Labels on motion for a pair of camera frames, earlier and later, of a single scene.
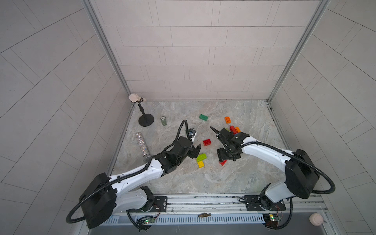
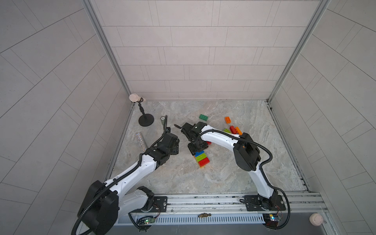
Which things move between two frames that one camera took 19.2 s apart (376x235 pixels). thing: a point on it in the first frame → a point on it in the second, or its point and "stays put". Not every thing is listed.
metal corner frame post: (321, 8) stays put
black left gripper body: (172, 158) → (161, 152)
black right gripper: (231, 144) → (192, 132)
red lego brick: (223, 163) → (204, 162)
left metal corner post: (90, 8) stays put
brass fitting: (204, 215) stays put
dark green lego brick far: (203, 117) stays put
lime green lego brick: (201, 157) stays put
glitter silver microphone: (146, 156) stays put
